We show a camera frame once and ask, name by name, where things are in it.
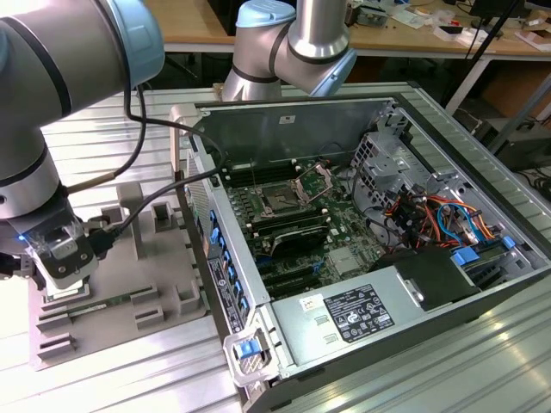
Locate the black expansion slot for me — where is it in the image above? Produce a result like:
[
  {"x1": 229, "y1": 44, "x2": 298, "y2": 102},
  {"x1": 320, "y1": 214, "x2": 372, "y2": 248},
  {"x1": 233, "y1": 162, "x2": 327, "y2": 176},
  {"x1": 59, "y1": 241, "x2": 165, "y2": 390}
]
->
[{"x1": 257, "y1": 260, "x2": 319, "y2": 280}]

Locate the black RAM slot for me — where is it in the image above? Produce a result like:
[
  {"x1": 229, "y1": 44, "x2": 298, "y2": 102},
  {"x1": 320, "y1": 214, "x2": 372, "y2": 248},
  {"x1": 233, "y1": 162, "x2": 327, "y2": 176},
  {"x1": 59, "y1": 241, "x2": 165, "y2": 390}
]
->
[
  {"x1": 247, "y1": 206, "x2": 328, "y2": 237},
  {"x1": 223, "y1": 158, "x2": 298, "y2": 187}
]

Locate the thick black cable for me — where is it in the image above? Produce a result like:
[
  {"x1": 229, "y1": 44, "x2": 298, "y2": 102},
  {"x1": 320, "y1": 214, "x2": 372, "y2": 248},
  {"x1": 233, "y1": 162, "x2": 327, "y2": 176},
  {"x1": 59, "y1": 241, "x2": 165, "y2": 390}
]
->
[{"x1": 85, "y1": 81, "x2": 227, "y2": 259}]

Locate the white small box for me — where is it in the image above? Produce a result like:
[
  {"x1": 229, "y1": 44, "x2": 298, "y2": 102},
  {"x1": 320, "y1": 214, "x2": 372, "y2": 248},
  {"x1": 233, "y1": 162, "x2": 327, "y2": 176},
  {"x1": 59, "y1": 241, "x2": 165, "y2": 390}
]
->
[{"x1": 434, "y1": 23, "x2": 474, "y2": 44}]

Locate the black tripod pole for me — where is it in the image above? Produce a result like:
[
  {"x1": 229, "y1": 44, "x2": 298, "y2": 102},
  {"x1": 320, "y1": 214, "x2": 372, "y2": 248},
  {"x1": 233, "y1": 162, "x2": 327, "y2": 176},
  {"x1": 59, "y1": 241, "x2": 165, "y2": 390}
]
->
[{"x1": 464, "y1": 0, "x2": 522, "y2": 61}]

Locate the black plastic air shroud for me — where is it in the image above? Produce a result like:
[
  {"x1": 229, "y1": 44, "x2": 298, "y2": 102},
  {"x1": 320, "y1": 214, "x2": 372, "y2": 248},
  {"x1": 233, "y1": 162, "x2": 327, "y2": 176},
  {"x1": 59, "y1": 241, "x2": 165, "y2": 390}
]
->
[{"x1": 369, "y1": 249, "x2": 481, "y2": 311}]

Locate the cardboard tray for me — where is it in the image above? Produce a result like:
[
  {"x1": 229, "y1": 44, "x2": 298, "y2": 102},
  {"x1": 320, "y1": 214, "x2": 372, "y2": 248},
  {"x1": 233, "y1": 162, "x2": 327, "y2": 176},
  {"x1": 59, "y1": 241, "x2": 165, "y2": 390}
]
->
[{"x1": 516, "y1": 28, "x2": 551, "y2": 52}]

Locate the grey power supply unit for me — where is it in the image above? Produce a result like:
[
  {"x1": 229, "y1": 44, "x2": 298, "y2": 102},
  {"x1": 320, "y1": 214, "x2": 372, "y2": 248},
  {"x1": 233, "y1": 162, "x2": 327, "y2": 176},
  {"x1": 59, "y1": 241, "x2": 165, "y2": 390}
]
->
[{"x1": 270, "y1": 264, "x2": 425, "y2": 367}]

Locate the silver chipset heat sink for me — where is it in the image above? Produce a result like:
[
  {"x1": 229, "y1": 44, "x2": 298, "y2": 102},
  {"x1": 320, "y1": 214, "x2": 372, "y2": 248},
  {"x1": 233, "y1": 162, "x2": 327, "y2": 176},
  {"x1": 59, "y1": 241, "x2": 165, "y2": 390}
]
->
[{"x1": 329, "y1": 249, "x2": 361, "y2": 274}]

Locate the thin black cable brass sleeve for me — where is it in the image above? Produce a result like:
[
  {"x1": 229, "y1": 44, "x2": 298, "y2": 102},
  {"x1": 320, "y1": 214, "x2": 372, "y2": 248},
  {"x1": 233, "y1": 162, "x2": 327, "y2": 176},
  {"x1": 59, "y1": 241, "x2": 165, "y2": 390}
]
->
[{"x1": 64, "y1": 83, "x2": 150, "y2": 194}]

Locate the black equipment box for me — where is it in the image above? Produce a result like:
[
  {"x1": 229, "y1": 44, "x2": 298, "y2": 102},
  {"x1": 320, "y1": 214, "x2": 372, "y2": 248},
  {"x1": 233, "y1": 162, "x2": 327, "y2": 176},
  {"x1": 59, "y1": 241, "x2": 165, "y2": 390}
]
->
[{"x1": 490, "y1": 124, "x2": 551, "y2": 173}]

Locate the silver drive cage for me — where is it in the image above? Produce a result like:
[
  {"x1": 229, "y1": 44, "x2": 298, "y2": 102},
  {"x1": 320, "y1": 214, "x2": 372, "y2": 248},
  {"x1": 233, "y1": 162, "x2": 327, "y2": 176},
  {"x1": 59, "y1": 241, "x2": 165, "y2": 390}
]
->
[{"x1": 350, "y1": 131, "x2": 431, "y2": 212}]

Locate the brown cardboard box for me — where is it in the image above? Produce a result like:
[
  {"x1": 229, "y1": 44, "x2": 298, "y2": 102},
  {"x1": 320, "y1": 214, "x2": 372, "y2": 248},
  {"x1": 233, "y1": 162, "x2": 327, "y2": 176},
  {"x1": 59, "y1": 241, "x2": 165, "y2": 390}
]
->
[{"x1": 481, "y1": 64, "x2": 551, "y2": 121}]

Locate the metal socket cover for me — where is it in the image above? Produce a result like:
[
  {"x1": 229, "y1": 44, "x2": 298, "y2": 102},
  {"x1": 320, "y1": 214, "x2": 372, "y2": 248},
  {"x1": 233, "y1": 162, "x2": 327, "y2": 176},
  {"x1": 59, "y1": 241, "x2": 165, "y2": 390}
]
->
[{"x1": 292, "y1": 163, "x2": 335, "y2": 206}]

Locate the blue wire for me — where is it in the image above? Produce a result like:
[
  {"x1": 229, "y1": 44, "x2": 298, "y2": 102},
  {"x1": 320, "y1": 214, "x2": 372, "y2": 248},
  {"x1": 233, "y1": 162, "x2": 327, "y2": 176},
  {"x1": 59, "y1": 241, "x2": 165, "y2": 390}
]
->
[{"x1": 436, "y1": 201, "x2": 479, "y2": 247}]

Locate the black expansion card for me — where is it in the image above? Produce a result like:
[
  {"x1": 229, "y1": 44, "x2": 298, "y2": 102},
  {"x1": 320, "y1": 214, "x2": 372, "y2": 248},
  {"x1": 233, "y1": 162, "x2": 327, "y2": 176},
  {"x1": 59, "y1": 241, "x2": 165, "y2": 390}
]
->
[{"x1": 269, "y1": 225, "x2": 326, "y2": 259}]

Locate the wooden desk white frame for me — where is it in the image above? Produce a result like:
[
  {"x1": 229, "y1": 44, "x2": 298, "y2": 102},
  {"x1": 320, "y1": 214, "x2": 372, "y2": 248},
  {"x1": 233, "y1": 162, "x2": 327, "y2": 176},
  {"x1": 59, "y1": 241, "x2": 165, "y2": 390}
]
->
[{"x1": 350, "y1": 0, "x2": 551, "y2": 113}]

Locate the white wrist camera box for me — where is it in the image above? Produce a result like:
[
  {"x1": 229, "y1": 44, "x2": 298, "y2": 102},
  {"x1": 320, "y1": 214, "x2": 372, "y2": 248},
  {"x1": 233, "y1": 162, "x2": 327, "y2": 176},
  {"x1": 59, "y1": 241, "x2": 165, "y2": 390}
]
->
[{"x1": 25, "y1": 214, "x2": 100, "y2": 290}]

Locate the open PC case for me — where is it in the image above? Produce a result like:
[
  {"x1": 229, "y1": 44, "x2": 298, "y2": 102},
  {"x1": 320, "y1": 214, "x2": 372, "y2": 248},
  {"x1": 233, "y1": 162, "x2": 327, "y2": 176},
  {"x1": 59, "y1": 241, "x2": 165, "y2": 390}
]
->
[{"x1": 169, "y1": 81, "x2": 551, "y2": 413}]

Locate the CPU socket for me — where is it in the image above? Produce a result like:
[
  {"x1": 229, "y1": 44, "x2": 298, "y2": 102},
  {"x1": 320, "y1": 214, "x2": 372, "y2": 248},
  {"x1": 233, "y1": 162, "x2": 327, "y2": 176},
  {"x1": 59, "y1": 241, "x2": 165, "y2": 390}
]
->
[{"x1": 257, "y1": 182, "x2": 298, "y2": 216}]

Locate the green RAM stick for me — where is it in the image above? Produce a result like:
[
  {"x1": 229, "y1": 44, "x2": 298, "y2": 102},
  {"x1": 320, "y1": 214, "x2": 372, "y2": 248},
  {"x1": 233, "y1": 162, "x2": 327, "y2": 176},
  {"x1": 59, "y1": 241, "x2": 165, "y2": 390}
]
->
[{"x1": 68, "y1": 292, "x2": 134, "y2": 317}]

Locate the grey parts rack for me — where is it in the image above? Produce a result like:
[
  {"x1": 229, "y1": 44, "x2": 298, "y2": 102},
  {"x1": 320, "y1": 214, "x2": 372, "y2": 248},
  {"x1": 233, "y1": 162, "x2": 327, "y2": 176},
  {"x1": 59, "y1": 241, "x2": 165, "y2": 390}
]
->
[{"x1": 26, "y1": 181, "x2": 207, "y2": 372}]

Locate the orange wire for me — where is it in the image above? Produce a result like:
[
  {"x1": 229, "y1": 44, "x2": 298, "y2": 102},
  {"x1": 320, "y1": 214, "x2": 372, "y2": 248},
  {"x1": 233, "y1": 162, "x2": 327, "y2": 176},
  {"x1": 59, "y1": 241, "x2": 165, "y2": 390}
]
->
[{"x1": 447, "y1": 197, "x2": 505, "y2": 240}]

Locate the green motherboard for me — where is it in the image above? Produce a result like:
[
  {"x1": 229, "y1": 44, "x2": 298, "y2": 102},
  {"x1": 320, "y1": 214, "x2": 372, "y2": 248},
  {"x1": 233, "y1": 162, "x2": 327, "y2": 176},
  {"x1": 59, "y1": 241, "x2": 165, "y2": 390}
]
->
[{"x1": 214, "y1": 154, "x2": 388, "y2": 302}]

